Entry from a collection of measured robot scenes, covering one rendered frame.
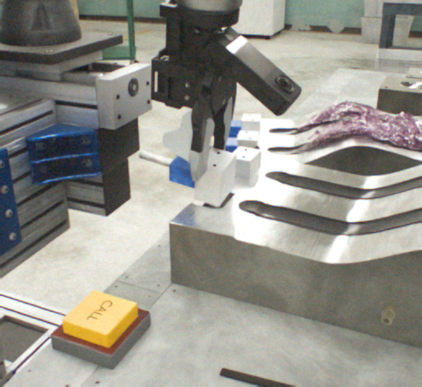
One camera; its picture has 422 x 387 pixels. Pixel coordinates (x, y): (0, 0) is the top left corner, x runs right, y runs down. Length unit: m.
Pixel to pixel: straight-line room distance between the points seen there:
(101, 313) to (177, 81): 0.27
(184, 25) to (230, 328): 0.35
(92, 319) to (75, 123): 0.48
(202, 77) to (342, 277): 0.27
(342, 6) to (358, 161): 7.03
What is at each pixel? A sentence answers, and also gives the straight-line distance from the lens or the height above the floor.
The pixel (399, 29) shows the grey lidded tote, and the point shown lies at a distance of 7.23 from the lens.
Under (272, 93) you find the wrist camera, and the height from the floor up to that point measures 1.06.
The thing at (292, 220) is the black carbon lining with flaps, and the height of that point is 0.88.
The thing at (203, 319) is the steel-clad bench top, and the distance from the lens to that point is 0.66.
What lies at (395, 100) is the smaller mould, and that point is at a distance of 1.43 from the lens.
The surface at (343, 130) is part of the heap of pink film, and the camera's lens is 0.97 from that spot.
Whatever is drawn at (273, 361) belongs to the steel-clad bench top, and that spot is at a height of 0.80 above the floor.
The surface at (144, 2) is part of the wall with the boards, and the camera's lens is 8.82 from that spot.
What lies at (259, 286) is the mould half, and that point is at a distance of 0.66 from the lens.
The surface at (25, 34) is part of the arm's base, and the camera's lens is 1.03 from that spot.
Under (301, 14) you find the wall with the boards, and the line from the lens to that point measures 8.04.
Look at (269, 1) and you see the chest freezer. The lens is 7.23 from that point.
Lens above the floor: 1.21
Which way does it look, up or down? 24 degrees down
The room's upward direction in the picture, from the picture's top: straight up
